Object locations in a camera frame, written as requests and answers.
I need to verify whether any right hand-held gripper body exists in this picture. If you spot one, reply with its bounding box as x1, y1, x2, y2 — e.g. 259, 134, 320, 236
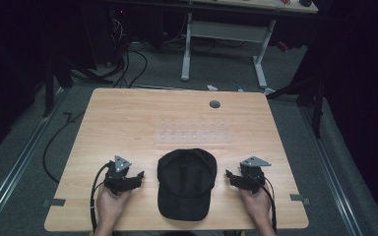
237, 155, 273, 195

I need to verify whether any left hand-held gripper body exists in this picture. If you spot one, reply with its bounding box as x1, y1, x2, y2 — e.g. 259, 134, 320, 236
103, 154, 136, 197

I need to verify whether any black baseball cap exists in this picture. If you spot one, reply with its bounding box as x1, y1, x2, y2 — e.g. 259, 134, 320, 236
157, 147, 219, 222

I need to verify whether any person's right hand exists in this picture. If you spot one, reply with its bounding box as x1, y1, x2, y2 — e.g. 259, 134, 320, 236
239, 183, 274, 227

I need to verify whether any person's left hand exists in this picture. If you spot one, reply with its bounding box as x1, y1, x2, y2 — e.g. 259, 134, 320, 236
94, 185, 133, 228

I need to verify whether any grey tape piece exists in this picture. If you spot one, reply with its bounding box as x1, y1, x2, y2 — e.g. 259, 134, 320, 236
289, 193, 312, 207
41, 198, 67, 208

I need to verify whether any black metal stand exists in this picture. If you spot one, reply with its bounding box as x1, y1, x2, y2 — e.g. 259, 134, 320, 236
265, 77, 327, 140
40, 55, 75, 118

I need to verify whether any red object under desk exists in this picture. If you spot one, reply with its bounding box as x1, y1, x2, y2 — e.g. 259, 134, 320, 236
276, 40, 290, 53

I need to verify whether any desk with white legs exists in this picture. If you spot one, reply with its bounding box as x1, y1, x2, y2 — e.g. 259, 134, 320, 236
109, 0, 320, 90

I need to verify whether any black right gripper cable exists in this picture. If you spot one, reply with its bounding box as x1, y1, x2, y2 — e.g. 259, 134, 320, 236
242, 170, 279, 235

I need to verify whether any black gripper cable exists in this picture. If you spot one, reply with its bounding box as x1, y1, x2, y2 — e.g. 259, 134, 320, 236
90, 160, 116, 234
242, 170, 279, 235

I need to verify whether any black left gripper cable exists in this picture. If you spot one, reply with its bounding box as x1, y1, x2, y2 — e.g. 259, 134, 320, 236
90, 160, 116, 234

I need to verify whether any black floor cable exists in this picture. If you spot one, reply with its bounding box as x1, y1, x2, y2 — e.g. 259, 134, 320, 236
41, 110, 87, 185

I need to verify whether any metal floor rail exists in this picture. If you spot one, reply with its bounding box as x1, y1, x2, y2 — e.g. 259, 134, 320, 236
0, 88, 71, 236
299, 106, 366, 236

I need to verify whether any bundle of black cables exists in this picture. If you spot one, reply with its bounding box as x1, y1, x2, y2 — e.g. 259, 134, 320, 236
106, 8, 150, 89

